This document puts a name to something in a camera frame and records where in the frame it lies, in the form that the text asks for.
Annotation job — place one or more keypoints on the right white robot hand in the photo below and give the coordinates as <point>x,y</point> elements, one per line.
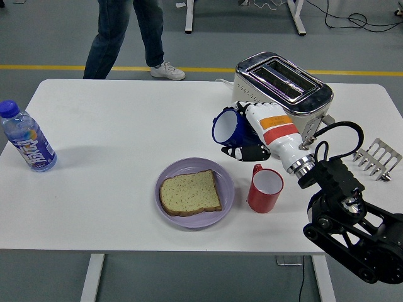
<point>274,132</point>

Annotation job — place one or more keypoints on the blue enamel cup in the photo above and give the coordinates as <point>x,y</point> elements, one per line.
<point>225,126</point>

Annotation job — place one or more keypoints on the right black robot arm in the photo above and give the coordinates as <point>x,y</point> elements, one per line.
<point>333,179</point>

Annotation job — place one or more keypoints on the red enamel cup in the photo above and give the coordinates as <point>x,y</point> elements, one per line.
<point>261,201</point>

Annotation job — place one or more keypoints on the brown bread slice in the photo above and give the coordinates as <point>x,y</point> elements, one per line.
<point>189,193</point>

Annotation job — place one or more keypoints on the white background desk leg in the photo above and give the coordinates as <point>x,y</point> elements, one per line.
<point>297,19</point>
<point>189,19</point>

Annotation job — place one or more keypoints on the cream chrome toaster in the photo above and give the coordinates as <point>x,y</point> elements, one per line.
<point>315,97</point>

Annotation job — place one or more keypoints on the steel toast rack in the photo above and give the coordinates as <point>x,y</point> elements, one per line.
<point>381,142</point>

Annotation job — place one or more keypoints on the purple round plate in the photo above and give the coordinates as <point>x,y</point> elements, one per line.
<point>189,221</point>

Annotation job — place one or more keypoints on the grey floor socket plate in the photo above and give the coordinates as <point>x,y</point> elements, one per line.
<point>288,261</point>

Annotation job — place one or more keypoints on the dark floor adapter box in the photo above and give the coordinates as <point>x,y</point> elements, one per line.
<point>243,2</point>

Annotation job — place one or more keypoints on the white table leg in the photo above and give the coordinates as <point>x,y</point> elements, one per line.
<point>93,277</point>
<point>324,280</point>

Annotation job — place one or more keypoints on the white paper scrap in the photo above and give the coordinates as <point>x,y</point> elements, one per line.
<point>180,5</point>

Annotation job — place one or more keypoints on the black chair caster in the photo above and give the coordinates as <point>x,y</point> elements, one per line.
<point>399,12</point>

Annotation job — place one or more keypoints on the person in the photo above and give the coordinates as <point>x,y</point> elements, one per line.
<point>107,41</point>

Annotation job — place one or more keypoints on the yellow floor tape line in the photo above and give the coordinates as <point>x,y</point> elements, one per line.
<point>47,67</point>

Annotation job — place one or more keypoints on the blue-capped water bottle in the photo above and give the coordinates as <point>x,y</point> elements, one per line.
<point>28,141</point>

